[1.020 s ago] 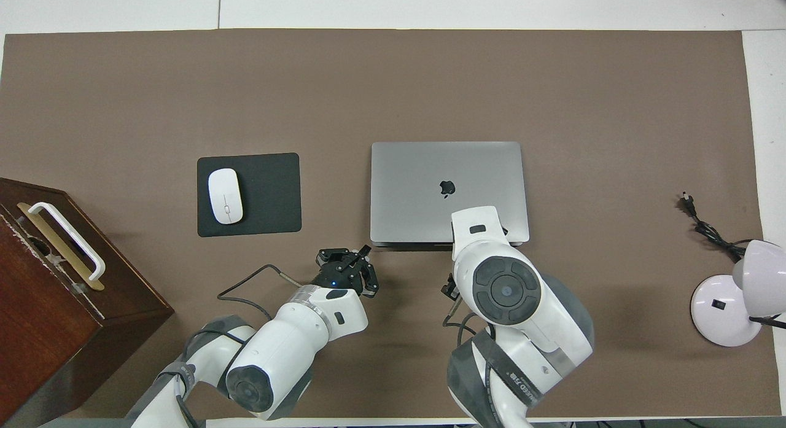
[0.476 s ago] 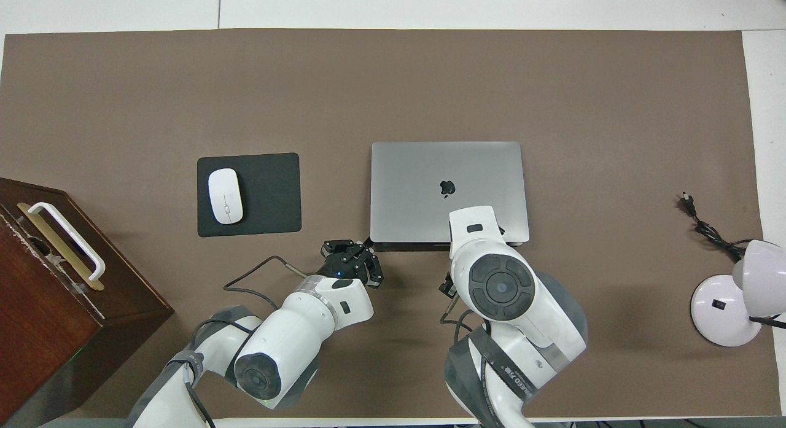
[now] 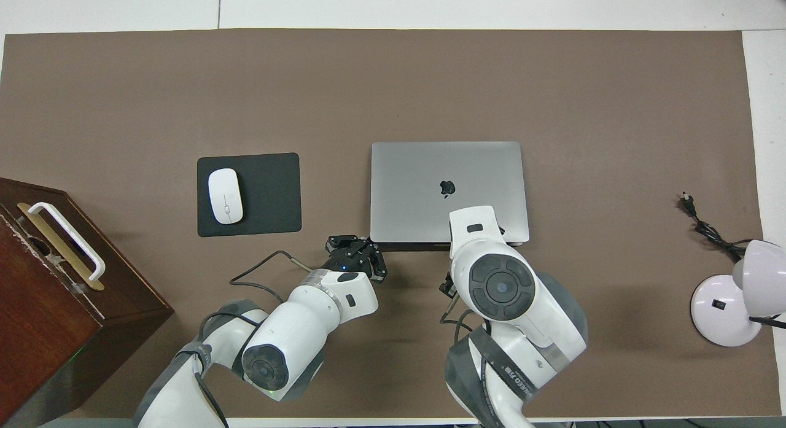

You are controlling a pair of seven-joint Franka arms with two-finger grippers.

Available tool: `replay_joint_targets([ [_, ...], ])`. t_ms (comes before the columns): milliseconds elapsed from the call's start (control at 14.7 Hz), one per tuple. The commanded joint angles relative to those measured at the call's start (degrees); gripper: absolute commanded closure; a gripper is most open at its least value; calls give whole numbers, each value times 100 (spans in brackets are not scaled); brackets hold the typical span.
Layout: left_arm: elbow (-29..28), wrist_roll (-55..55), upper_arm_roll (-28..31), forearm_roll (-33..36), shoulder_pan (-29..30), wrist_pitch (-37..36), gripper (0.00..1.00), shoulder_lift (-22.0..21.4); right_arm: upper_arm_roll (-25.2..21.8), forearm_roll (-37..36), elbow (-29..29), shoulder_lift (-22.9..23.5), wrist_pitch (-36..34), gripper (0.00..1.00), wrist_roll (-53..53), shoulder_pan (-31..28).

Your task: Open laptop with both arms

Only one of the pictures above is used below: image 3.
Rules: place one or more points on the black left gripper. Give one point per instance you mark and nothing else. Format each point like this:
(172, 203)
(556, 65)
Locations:
(347, 263)

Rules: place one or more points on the silver grey laptop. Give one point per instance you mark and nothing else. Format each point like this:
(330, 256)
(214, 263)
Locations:
(417, 188)

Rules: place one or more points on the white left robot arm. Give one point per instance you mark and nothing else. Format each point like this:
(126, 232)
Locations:
(288, 336)

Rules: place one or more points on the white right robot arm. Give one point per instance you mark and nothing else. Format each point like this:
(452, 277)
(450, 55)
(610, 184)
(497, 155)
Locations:
(522, 330)

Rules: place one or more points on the black mouse pad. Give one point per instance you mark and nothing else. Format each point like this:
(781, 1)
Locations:
(270, 194)

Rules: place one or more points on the white computer mouse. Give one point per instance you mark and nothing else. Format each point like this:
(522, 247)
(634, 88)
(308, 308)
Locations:
(225, 196)

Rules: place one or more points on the brown table mat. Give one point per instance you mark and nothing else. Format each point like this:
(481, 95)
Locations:
(491, 84)

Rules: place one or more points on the dark brown wooden box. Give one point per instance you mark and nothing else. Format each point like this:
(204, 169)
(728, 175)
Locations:
(61, 330)

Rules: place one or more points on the white desk lamp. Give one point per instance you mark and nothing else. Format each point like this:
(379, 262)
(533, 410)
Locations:
(724, 311)

